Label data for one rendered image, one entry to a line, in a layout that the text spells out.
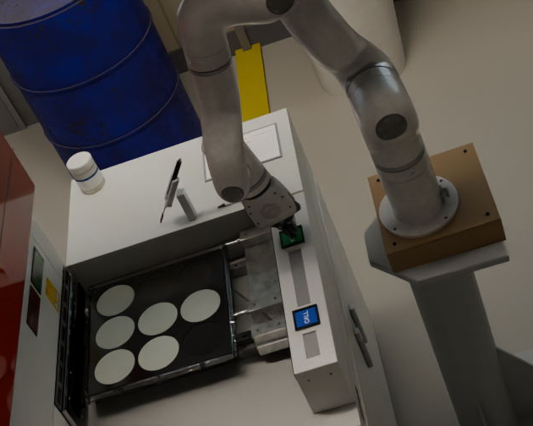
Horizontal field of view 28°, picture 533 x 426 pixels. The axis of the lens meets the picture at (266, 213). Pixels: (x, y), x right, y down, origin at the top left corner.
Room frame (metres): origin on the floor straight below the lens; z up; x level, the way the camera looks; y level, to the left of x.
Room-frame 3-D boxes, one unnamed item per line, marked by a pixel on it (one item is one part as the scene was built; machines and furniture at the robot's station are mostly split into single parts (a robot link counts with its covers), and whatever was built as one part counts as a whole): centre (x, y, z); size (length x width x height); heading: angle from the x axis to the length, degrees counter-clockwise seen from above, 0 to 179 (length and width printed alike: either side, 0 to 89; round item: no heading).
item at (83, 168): (2.37, 0.39, 1.01); 0.07 x 0.07 x 0.10
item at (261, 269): (1.82, 0.07, 0.87); 0.36 x 0.08 x 0.03; 170
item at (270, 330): (1.67, 0.10, 0.89); 0.08 x 0.03 x 0.03; 80
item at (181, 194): (2.07, 0.19, 1.03); 0.06 x 0.04 x 0.13; 80
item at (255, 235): (1.99, 0.04, 0.89); 0.08 x 0.03 x 0.03; 80
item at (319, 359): (1.72, -0.01, 0.89); 0.55 x 0.09 x 0.14; 170
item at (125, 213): (2.21, 0.17, 0.89); 0.62 x 0.35 x 0.14; 80
